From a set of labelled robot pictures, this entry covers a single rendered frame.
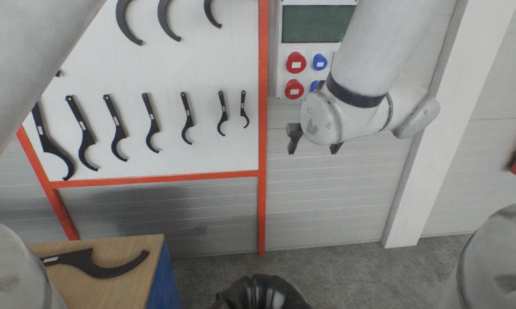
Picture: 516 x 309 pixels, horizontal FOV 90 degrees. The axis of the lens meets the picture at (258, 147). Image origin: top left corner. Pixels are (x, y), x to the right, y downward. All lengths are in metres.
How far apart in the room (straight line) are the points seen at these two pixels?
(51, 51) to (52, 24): 0.04
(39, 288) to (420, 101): 0.52
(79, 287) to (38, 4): 1.05
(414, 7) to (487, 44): 1.76
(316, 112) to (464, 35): 1.63
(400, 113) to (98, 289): 1.18
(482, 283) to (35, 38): 0.54
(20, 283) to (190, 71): 1.39
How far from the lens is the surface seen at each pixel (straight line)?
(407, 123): 0.49
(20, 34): 0.47
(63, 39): 0.50
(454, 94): 2.08
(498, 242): 0.27
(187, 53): 1.54
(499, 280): 0.26
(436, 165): 2.31
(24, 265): 0.27
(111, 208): 2.21
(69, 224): 2.38
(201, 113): 1.63
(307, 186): 2.03
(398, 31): 0.34
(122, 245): 1.39
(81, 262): 1.39
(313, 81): 1.50
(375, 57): 0.35
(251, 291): 1.51
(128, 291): 1.23
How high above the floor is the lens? 1.90
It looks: 29 degrees down
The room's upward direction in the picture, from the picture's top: straight up
